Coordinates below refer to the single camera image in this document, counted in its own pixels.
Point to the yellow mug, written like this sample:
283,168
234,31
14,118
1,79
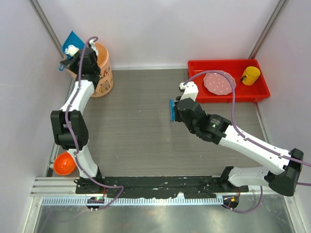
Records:
250,75

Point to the blue hand brush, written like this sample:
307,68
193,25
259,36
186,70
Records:
172,110

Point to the peach plastic waste bin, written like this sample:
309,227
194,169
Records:
106,77

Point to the pink dotted plate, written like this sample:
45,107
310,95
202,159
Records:
219,82

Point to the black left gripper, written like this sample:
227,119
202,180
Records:
71,63

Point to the blue plastic dustpan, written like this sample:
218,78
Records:
72,40

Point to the long paper scrap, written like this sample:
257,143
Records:
71,50

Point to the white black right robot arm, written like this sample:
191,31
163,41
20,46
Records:
280,169

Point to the orange plastic bowl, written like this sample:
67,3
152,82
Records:
64,164

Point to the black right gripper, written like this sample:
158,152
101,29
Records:
177,117

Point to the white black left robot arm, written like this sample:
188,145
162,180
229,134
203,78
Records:
68,125

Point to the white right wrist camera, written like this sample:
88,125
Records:
189,89

